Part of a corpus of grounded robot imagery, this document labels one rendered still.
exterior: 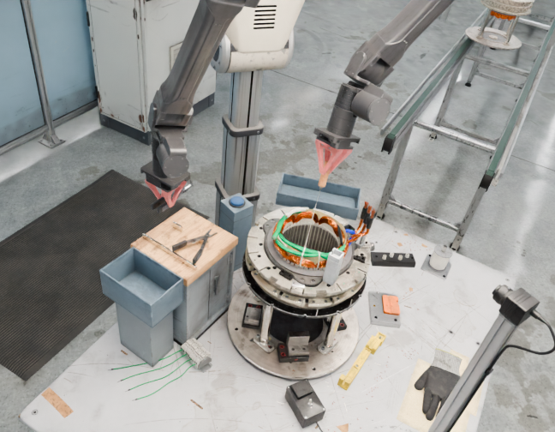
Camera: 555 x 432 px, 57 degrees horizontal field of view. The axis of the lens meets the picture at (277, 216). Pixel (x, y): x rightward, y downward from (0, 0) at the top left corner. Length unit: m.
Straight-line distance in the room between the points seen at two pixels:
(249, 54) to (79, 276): 1.66
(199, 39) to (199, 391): 0.88
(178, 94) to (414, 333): 1.00
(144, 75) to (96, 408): 2.39
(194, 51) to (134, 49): 2.42
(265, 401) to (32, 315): 1.50
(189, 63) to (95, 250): 2.00
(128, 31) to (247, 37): 2.00
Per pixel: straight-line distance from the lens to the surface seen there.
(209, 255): 1.31
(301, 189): 1.63
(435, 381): 1.54
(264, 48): 1.45
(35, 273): 2.82
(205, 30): 0.92
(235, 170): 1.67
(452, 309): 1.76
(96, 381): 1.45
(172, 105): 1.08
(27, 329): 2.60
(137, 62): 3.39
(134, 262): 1.38
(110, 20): 3.44
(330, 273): 1.22
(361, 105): 1.09
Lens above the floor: 1.99
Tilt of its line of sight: 40 degrees down
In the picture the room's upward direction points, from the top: 9 degrees clockwise
